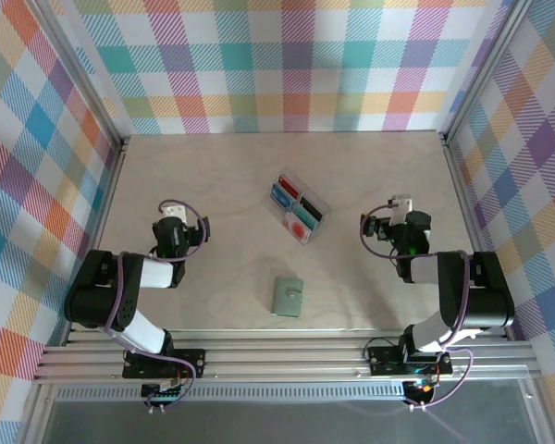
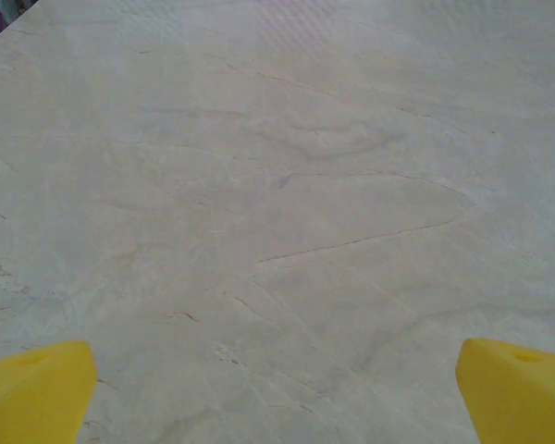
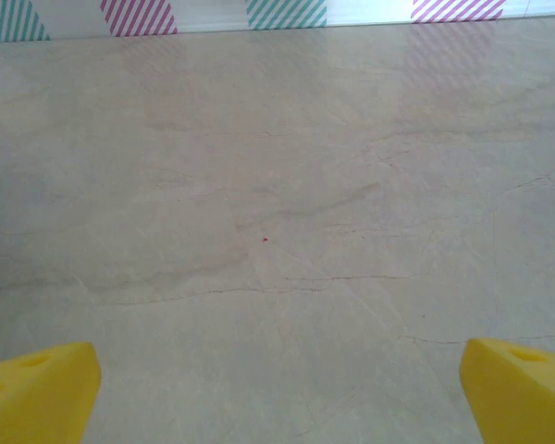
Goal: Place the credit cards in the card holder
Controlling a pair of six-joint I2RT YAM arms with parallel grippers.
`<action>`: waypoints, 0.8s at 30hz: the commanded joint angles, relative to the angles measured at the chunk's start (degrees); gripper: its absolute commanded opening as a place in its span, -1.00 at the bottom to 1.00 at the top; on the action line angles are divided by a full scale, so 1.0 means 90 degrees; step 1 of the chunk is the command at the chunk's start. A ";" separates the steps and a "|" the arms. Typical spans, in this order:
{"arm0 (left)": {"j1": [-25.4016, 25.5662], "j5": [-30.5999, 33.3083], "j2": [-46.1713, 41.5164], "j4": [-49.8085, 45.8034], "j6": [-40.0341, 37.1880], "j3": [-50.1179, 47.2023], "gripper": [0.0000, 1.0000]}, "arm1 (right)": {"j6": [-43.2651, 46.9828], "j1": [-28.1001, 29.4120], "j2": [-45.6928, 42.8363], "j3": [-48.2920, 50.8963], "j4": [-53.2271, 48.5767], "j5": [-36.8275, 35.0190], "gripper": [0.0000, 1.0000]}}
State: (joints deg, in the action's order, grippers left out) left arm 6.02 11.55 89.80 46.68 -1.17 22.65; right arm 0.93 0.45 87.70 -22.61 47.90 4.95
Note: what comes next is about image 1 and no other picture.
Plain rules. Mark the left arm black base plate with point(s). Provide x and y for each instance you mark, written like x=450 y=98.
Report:
x=194 y=363

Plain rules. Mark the aluminium frame post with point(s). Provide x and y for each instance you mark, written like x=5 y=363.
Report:
x=80 y=69
x=484 y=69

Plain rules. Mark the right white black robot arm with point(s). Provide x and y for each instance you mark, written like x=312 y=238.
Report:
x=425 y=268

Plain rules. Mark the teal credit card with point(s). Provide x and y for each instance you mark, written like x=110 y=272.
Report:
x=305 y=218

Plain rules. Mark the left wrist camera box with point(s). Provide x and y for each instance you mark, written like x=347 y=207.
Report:
x=173 y=216

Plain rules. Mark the green card holder wallet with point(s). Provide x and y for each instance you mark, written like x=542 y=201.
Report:
x=287 y=298

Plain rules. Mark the clear acrylic card stand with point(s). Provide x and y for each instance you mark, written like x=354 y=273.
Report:
x=324 y=209

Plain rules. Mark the green terminal controller board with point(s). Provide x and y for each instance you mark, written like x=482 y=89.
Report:
x=164 y=393

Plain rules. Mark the aluminium front rail beam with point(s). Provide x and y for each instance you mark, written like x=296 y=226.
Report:
x=282 y=356

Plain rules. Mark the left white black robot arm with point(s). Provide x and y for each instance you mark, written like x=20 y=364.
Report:
x=152 y=274

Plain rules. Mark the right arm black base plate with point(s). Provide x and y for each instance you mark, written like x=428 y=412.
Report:
x=384 y=363

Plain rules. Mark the blue credit card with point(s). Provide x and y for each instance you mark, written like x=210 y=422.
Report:
x=281 y=196

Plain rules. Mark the black credit card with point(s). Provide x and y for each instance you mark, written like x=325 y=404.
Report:
x=312 y=207

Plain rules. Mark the grey metal shelf plate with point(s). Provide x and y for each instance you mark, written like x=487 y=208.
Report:
x=282 y=423

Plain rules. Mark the aluminium side rail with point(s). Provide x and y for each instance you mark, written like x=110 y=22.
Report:
x=104 y=208
x=466 y=208

